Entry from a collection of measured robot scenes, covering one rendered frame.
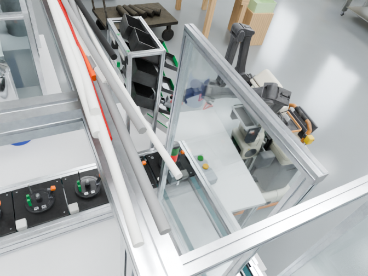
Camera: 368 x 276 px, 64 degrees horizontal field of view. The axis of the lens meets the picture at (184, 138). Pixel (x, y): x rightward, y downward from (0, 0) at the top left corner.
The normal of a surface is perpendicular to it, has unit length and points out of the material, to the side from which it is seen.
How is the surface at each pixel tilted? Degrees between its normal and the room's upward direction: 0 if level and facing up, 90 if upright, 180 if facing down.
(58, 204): 0
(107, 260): 0
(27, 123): 90
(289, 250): 0
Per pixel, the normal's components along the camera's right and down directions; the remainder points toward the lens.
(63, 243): 0.16, -0.67
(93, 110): 0.37, 0.64
